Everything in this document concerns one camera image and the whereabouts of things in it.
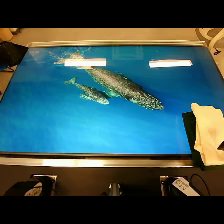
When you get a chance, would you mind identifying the cream garment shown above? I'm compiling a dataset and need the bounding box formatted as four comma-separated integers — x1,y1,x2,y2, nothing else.
190,102,224,167

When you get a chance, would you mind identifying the silver frame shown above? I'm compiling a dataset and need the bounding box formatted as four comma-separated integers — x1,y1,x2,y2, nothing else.
0,39,224,197

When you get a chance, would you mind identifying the black cable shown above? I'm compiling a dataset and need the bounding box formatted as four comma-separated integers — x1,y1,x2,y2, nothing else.
189,172,212,197

